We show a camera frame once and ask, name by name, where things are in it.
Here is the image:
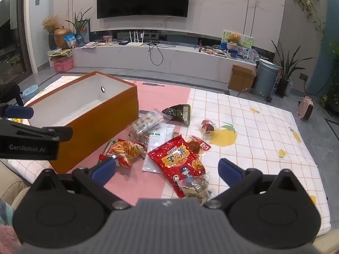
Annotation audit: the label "white router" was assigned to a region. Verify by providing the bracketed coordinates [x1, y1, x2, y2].
[126, 31, 146, 46]

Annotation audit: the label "clear packet of fried snacks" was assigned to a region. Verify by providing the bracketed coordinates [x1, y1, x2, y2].
[176, 172, 215, 206]

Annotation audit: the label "blue snack bag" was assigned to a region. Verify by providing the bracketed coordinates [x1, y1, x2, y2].
[64, 33, 77, 49]

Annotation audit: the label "pink storage box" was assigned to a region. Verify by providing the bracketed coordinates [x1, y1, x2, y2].
[51, 58, 74, 72]

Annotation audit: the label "small red round snack packet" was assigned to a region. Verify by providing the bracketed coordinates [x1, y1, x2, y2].
[197, 119, 220, 136]

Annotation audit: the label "gold vase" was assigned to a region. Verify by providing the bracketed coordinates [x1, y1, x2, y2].
[53, 26, 73, 50]

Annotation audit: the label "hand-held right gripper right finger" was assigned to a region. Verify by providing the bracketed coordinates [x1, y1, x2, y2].
[206, 158, 306, 209]

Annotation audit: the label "large red snack packet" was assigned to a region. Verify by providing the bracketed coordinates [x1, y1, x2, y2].
[147, 135, 207, 199]

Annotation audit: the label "grey trash can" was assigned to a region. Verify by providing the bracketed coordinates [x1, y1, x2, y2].
[253, 59, 280, 100]

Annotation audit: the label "dark green triangular packet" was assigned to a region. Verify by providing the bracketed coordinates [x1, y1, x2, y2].
[161, 104, 192, 127]

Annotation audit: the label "blue white box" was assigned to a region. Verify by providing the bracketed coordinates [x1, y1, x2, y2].
[226, 45, 249, 59]

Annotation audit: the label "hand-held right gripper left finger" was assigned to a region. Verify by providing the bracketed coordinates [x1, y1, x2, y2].
[34, 158, 132, 210]

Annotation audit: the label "checked fruit print cloth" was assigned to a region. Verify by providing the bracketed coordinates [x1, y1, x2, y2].
[5, 75, 332, 237]

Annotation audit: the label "orange storage box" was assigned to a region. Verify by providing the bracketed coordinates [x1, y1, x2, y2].
[23, 71, 140, 174]

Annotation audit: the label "green bush plant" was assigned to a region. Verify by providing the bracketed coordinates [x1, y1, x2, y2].
[320, 41, 339, 109]

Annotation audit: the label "small brown red snack packet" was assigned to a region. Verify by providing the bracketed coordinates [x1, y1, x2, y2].
[185, 135, 212, 154]

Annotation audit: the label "dried flowers in dark vase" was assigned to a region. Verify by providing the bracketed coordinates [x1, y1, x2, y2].
[42, 15, 59, 50]

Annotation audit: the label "clear packet of white balls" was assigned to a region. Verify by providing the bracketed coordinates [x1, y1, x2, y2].
[129, 109, 166, 141]

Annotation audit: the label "green plant in blue vase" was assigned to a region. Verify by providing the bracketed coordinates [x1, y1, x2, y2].
[66, 7, 92, 47]

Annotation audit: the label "pile of packets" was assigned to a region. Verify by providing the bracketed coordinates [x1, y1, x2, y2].
[48, 48, 73, 60]

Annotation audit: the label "pink fluffy cloth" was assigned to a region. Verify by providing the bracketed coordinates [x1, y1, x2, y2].
[0, 198, 22, 254]

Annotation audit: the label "cardboard box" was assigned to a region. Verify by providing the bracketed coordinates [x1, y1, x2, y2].
[228, 65, 257, 92]

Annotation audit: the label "yellow teddy bear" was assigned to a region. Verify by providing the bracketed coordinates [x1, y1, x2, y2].
[227, 33, 244, 47]

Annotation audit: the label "black cable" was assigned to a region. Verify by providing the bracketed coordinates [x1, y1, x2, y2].
[148, 41, 177, 65]

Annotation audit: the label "green white printed box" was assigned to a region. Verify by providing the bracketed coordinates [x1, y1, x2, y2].
[221, 30, 255, 50]

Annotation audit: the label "hanging ivy vine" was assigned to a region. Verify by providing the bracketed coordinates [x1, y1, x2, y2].
[292, 0, 326, 41]

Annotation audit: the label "pink heater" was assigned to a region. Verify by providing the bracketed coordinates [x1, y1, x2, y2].
[297, 96, 315, 121]

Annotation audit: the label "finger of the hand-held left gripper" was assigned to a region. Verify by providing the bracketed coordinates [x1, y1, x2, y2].
[0, 103, 34, 120]
[0, 120, 74, 141]

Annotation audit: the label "orange fries snack packet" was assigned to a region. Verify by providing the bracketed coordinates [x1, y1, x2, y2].
[99, 139, 148, 167]

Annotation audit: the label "tall potted plant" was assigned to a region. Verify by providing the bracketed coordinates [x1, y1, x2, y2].
[271, 39, 313, 97]

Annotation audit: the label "white marble television console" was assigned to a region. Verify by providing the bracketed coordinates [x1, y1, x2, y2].
[71, 30, 258, 84]

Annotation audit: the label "blue plastic stool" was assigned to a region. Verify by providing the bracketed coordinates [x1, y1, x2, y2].
[22, 84, 43, 99]

